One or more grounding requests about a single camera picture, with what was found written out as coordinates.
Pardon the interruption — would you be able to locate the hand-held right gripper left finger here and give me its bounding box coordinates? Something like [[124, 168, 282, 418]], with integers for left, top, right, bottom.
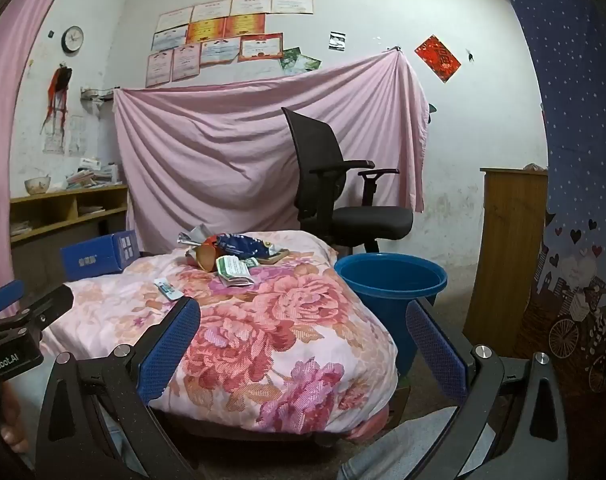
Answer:
[[35, 296, 201, 480]]

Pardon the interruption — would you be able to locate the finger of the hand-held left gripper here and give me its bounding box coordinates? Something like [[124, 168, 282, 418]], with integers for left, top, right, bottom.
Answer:
[[0, 280, 26, 318], [0, 284, 74, 341]]

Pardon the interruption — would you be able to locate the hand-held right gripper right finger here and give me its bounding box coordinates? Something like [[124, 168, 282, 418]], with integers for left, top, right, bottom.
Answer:
[[405, 297, 569, 480]]

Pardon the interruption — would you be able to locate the small white blue packet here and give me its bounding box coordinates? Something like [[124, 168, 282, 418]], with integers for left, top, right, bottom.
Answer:
[[154, 278, 183, 302]]

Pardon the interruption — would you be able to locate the blue plastic bucket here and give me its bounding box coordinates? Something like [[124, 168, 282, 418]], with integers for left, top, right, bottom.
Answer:
[[334, 252, 449, 378]]

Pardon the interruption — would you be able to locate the orange snack packet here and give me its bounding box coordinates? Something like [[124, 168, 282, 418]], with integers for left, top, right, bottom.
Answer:
[[185, 237, 224, 273]]

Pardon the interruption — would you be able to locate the green white packet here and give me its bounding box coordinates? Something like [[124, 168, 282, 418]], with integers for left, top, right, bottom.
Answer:
[[217, 255, 260, 277]]

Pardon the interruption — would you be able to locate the silver wrapper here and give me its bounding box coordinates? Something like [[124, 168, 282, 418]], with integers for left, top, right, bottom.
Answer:
[[178, 225, 216, 251]]

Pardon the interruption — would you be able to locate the blue snack bag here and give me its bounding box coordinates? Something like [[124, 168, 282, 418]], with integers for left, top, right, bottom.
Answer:
[[215, 232, 279, 261]]

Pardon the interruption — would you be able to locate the person's left hand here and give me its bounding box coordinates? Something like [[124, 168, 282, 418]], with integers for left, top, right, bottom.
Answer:
[[0, 385, 31, 456]]

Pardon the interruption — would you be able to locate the blue cardboard box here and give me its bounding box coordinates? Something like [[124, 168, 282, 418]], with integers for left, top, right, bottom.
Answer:
[[60, 230, 140, 281]]

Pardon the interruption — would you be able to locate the pink floral blanket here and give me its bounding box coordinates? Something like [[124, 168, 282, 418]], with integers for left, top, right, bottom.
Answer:
[[42, 230, 399, 433]]

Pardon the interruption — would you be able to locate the wooden shelf unit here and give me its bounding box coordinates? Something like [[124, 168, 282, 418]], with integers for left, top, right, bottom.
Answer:
[[9, 184, 130, 291]]

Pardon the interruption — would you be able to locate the person's right leg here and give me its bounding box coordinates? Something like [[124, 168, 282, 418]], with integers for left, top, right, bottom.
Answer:
[[338, 405, 494, 480]]

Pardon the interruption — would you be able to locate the wooden cabinet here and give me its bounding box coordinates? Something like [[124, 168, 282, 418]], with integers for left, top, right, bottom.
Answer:
[[463, 167, 549, 358]]

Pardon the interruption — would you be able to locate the pink curtain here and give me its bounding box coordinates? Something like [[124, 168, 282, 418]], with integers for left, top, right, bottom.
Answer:
[[0, 0, 81, 318]]

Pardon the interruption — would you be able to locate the stack of books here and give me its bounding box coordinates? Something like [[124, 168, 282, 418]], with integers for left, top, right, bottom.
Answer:
[[65, 157, 124, 191]]

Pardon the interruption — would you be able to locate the black office chair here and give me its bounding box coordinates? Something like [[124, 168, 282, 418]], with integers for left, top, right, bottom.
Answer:
[[281, 106, 415, 256]]

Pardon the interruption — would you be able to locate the pink hanging bed sheet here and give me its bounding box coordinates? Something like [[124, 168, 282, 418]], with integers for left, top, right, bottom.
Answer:
[[112, 50, 431, 246]]

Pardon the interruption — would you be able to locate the red hanging ornament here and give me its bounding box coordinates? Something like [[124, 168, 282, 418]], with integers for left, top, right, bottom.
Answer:
[[45, 62, 74, 136]]

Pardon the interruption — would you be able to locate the blue dotted printed curtain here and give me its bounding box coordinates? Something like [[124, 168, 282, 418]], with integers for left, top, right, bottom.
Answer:
[[486, 0, 606, 411]]

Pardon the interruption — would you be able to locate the green printed card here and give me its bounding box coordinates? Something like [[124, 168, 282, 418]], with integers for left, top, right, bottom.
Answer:
[[279, 47, 323, 77]]

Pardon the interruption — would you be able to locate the paper wall drawing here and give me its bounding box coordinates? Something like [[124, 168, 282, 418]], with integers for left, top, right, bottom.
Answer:
[[43, 115, 86, 156]]

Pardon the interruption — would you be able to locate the small wall shelf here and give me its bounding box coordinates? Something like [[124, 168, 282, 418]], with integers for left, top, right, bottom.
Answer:
[[80, 85, 116, 111]]

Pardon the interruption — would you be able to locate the round wall clock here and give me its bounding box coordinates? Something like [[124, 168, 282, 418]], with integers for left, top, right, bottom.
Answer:
[[62, 26, 85, 54]]

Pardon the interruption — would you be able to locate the red paper wall poster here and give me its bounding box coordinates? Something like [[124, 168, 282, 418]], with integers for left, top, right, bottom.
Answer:
[[414, 35, 462, 83]]

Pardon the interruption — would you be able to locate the group of wall certificates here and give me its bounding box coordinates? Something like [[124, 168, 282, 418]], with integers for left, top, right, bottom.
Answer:
[[145, 0, 315, 88]]

